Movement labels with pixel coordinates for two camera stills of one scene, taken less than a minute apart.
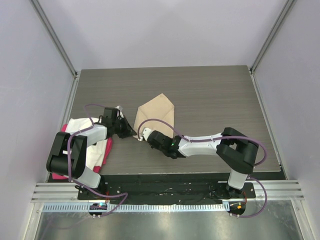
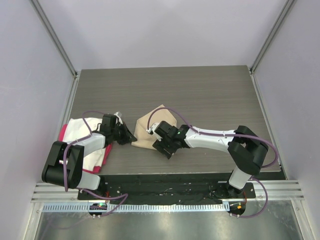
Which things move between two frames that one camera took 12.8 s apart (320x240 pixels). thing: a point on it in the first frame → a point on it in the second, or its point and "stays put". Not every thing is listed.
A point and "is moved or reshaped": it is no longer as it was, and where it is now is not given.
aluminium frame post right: (273, 35) stays put
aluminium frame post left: (54, 35) stays put
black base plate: (165, 189) stays put
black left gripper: (128, 131) → (127, 135)
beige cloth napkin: (158, 108) is moved or reshaped
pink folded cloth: (96, 170) stays put
